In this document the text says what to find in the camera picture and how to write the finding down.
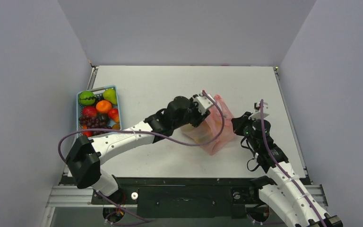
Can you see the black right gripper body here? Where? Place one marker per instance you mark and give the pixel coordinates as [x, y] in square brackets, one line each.
[239, 124]

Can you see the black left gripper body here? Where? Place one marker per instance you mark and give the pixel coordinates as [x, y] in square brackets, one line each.
[194, 117]

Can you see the pink plastic bag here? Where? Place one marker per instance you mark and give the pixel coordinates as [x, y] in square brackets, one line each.
[212, 125]

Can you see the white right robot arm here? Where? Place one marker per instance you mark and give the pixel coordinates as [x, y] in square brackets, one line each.
[280, 188]

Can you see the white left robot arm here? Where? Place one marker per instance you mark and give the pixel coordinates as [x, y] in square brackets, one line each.
[86, 155]

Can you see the small orange fake fruit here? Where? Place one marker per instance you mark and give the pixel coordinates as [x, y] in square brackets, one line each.
[116, 126]

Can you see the red yellow fake mango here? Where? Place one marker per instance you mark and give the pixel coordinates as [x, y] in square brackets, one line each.
[113, 114]

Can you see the green fake pear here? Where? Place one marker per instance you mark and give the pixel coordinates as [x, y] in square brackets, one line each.
[110, 95]

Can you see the orange fake orange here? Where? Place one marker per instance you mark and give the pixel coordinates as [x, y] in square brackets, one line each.
[103, 106]

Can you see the purple fake grapes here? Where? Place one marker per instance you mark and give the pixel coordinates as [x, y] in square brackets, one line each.
[101, 121]

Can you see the red fake apple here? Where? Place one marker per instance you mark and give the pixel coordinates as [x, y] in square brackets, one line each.
[90, 111]

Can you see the red fake strawberry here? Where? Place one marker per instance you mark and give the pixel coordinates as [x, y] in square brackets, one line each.
[87, 133]

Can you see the blue plastic basket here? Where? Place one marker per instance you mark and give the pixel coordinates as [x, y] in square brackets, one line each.
[98, 97]

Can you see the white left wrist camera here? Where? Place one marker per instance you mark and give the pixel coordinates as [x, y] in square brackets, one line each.
[204, 101]

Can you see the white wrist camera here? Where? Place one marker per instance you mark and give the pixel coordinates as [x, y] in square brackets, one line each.
[204, 101]
[260, 111]

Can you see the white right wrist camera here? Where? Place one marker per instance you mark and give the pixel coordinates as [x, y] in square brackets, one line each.
[260, 111]

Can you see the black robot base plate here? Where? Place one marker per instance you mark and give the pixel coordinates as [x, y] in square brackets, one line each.
[190, 197]

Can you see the aluminium frame rail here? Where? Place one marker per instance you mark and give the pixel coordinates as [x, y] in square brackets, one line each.
[65, 197]

